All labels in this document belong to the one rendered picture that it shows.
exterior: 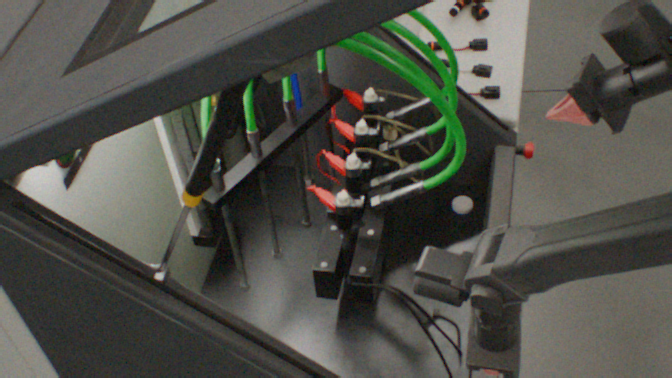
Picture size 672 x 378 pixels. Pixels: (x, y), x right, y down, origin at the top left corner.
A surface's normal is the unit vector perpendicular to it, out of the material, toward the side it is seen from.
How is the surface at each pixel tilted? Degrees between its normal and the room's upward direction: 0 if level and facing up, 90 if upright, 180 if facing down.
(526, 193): 0
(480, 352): 2
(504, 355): 2
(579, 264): 98
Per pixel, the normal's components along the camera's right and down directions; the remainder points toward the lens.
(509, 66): -0.07, -0.67
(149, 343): -0.20, 0.73
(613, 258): -0.44, 0.77
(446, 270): -0.24, -0.56
